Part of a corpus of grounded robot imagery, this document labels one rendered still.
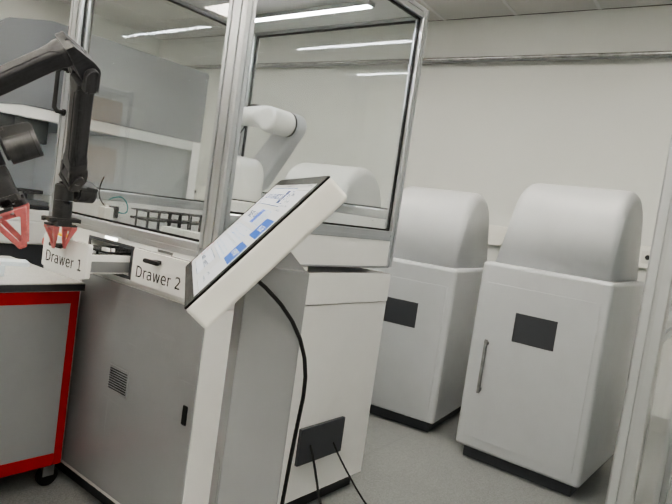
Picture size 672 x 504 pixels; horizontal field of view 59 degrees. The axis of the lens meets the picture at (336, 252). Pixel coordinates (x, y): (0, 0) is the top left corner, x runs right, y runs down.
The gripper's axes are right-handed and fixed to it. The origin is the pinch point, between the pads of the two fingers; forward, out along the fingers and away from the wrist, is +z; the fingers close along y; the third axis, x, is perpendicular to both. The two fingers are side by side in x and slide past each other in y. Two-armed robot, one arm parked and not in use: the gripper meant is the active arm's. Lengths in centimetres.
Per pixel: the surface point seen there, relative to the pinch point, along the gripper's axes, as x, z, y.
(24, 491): 16, 91, 5
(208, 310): -115, -7, -33
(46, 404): 13, 59, 8
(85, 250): -10.3, -0.3, 3.5
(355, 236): -51, -14, 87
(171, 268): -35.1, 0.9, 18.1
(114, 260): -9.7, 2.9, 14.1
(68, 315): 13.8, 26.9, 12.9
